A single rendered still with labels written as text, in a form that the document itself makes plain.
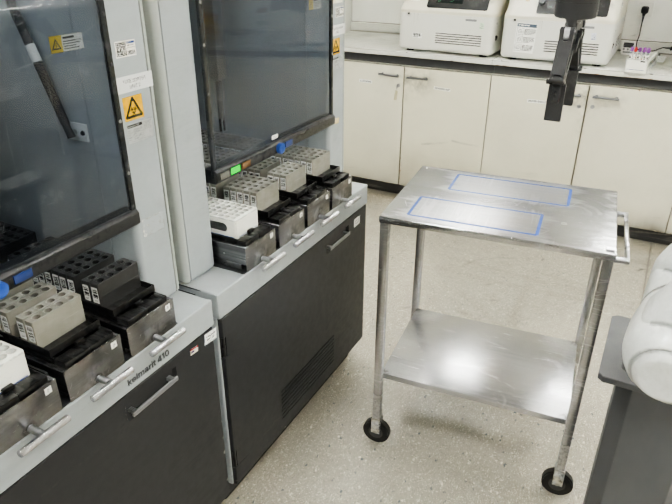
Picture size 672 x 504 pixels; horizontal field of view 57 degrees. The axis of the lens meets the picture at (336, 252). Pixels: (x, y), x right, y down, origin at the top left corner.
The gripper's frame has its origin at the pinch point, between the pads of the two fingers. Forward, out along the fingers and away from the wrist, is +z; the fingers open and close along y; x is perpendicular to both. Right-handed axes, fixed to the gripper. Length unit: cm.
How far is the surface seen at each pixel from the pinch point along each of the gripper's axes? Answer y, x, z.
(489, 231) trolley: 18.6, 14.4, 38.1
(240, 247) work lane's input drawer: -17, 67, 40
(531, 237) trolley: 20.1, 4.1, 38.1
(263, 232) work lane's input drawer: -8, 66, 39
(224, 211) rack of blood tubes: -11, 76, 34
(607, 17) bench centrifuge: 221, 15, 6
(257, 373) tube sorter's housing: -15, 66, 79
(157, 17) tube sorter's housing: -28, 75, -15
